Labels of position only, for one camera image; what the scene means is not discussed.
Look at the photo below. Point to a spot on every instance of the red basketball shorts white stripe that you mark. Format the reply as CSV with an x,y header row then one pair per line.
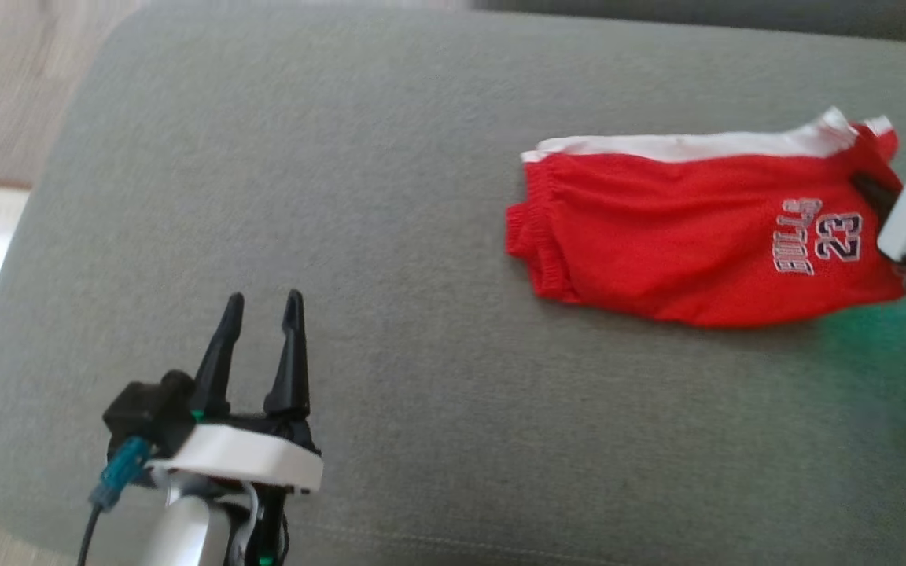
x,y
673,236

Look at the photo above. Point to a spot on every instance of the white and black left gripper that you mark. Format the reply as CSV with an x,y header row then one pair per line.
x,y
256,464

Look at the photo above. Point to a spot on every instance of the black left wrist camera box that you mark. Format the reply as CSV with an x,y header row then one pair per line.
x,y
146,409

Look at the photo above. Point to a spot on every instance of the grey sofa chaise cushion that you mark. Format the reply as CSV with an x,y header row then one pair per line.
x,y
461,314

